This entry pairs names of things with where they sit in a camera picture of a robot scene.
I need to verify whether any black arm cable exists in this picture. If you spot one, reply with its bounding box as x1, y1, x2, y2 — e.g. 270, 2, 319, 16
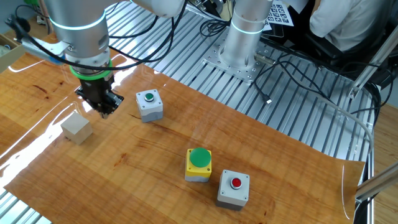
4, 0, 190, 71

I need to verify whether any green adapter ring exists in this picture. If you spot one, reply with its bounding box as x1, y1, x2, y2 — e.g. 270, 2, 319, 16
68, 58, 114, 82

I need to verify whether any black USB cable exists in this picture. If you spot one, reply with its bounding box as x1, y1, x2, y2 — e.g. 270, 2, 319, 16
252, 60, 293, 105

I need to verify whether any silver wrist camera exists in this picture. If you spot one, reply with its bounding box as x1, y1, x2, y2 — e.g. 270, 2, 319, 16
19, 36, 72, 65

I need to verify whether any long black cable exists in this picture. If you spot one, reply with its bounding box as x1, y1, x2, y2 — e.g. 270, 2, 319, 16
275, 58, 336, 105

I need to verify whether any person in light shirt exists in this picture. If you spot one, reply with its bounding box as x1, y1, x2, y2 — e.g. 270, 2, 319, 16
309, 0, 396, 52

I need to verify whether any translucent hose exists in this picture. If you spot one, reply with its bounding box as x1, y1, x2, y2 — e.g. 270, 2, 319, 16
307, 96, 376, 156

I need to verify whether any wood grain mat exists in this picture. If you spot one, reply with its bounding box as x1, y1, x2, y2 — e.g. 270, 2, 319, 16
0, 14, 365, 224

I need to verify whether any slanted frame strut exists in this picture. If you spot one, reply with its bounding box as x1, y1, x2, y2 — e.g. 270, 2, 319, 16
347, 24, 398, 100
354, 161, 398, 203

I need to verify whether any cardboard box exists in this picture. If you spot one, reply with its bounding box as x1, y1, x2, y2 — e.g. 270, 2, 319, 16
0, 33, 27, 74

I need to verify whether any printed marker sheet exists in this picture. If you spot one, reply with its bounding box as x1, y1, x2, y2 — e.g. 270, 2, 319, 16
264, 0, 295, 27

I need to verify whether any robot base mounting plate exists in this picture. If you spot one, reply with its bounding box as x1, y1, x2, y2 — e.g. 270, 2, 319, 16
201, 40, 272, 84

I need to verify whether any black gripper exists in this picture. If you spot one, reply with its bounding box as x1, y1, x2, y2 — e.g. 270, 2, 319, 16
75, 73, 125, 119

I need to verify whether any small green button box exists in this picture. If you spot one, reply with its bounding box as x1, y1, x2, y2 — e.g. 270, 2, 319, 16
136, 89, 164, 123

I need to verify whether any grey box red button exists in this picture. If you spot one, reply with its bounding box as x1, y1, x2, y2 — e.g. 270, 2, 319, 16
216, 169, 251, 212

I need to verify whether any small pale wooden block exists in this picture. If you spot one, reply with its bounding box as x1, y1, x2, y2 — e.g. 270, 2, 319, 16
60, 111, 94, 146

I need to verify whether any yellow box green mushroom button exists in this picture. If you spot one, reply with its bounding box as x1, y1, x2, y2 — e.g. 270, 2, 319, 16
185, 147, 213, 184

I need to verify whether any black office chair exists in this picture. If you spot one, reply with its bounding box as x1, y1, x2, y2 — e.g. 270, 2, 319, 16
303, 18, 398, 86

